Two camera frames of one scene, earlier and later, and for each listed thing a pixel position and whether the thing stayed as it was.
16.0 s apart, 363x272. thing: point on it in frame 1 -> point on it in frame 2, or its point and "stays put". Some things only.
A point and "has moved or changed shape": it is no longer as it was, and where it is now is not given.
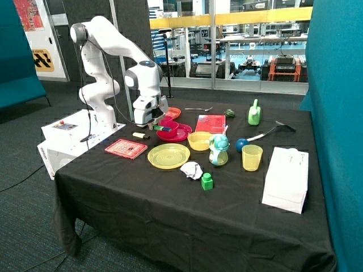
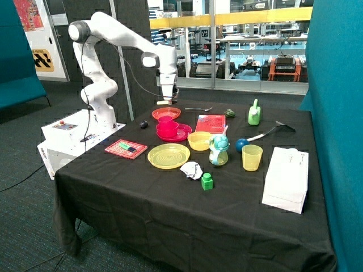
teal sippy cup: x=219 y=144 stays put
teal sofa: x=19 y=81 stays put
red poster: x=29 y=13 stays put
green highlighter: x=161 y=128 -> x=125 y=147
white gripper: x=148 y=110 -> x=167 y=81
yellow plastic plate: x=168 y=156 stays put
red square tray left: x=126 y=148 stays put
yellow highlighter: x=141 y=135 has moved or changed shape
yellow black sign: x=42 y=60 stays put
